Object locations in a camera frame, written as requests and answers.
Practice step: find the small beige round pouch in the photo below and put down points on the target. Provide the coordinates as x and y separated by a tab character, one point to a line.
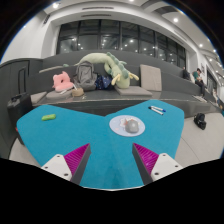
77	92

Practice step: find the white marker with black cap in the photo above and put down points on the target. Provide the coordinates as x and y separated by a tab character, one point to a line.
156	111

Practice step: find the black suitcase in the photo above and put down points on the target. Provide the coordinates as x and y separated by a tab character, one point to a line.
18	110

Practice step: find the navy star-print bag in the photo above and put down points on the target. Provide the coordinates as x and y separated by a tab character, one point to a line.
104	82

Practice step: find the grey backpack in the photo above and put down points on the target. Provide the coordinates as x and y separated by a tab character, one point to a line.
85	75

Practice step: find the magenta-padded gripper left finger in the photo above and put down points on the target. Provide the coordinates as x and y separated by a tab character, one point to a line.
77	159

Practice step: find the grey white orange computer mouse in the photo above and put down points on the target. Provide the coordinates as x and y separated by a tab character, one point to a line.
132	126

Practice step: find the green rectangular eraser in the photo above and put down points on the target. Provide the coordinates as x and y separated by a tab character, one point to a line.
48	117

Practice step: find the upright grey seat cushion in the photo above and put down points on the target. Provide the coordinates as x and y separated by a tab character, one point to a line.
150	77

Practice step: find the person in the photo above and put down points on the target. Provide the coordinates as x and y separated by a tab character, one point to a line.
186	73
199	81

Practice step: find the dark glass window wall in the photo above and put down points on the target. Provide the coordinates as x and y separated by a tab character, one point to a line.
113	38

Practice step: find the black bag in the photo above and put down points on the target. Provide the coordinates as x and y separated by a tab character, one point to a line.
200	121

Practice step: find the flat grey seat cushion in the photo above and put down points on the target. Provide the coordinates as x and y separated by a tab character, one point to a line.
133	91
58	95
37	97

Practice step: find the round light blue mouse pad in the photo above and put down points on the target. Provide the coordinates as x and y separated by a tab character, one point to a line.
116	126

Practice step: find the recessed ceiling lights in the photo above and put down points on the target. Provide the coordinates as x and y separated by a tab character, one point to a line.
175	20

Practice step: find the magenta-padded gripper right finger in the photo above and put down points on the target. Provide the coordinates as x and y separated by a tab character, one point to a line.
146	159

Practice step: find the grey stepped seating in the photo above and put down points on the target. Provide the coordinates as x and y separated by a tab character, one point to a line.
100	100

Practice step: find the green dragon plush toy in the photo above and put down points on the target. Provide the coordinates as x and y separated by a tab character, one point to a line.
116	70

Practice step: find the pink plush cushion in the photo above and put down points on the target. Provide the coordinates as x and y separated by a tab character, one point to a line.
62	82

